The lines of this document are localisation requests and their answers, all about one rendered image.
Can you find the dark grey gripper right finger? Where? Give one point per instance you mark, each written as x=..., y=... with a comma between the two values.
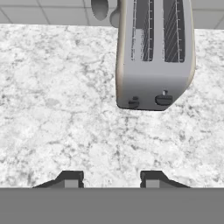
x=153, y=176

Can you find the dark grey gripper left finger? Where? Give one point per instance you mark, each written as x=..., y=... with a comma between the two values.
x=71, y=176

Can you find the grey two-slot toaster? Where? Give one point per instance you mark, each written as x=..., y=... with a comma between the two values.
x=156, y=75

